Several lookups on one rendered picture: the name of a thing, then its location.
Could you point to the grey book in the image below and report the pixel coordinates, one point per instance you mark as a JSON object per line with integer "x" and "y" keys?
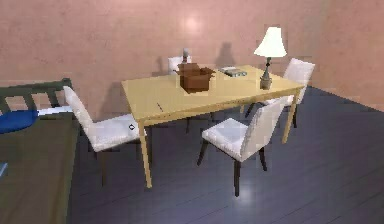
{"x": 233, "y": 71}

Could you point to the yellow wooden table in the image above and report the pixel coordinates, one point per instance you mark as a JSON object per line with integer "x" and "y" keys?
{"x": 160, "y": 95}

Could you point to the brown cardboard box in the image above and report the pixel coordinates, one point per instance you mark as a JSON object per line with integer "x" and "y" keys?
{"x": 195, "y": 79}

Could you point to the grey bottle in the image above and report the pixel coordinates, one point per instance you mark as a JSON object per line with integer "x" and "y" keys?
{"x": 185, "y": 56}

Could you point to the dark green bed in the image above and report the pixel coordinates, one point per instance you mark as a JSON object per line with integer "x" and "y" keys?
{"x": 33, "y": 160}

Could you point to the blue pillow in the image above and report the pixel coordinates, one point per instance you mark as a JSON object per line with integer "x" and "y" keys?
{"x": 15, "y": 120}

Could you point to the small black pen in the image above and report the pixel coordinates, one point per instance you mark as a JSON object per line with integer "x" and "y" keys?
{"x": 160, "y": 107}

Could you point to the white shade table lamp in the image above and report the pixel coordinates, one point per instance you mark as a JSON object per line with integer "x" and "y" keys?
{"x": 270, "y": 43}

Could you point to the white chair dark legs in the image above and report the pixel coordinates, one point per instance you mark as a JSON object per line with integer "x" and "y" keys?
{"x": 106, "y": 131}
{"x": 174, "y": 64}
{"x": 298, "y": 75}
{"x": 245, "y": 133}

